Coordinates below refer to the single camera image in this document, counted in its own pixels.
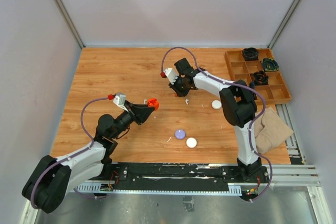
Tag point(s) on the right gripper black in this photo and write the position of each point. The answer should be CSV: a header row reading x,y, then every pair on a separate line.
x,y
181,94

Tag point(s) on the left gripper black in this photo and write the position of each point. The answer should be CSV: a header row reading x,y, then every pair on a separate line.
x,y
140,116

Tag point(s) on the orange earbud charging case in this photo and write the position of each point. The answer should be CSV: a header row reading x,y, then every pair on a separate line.
x,y
153,103

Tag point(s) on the purple earbud charging case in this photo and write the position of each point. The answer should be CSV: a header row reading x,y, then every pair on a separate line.
x,y
180,134

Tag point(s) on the white earbud charging case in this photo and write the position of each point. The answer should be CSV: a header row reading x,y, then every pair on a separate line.
x,y
191,142

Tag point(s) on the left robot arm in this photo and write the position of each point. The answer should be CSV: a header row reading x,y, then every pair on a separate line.
x,y
53,178

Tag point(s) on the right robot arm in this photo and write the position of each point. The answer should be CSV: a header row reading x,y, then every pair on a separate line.
x,y
238,104

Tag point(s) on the dark blue rolled sock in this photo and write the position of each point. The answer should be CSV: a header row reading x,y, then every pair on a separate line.
x,y
252,85

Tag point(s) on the black orange rolled sock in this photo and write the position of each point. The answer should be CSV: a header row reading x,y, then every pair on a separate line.
x,y
260,78

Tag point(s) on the dark green rolled sock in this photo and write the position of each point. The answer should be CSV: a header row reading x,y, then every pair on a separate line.
x,y
269,65

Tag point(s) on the wooden compartment tray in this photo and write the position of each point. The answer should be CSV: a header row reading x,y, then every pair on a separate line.
x,y
259,70

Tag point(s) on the beige cloth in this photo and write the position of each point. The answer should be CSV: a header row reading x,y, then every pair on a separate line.
x,y
270,131

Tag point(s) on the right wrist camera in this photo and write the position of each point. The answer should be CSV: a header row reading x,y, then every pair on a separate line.
x,y
170,74

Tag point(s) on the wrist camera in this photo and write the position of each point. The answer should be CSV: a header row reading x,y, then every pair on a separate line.
x,y
170,74
119,100

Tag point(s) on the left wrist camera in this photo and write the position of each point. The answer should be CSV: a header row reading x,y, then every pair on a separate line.
x,y
119,100

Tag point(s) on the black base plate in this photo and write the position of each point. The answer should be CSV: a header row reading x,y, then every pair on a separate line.
x,y
170,177

